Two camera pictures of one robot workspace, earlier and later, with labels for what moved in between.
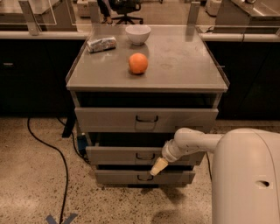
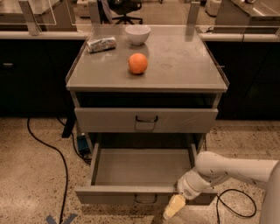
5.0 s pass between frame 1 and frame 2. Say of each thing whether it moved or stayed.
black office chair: stayed
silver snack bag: stayed
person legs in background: stayed
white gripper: moved
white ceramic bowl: stayed
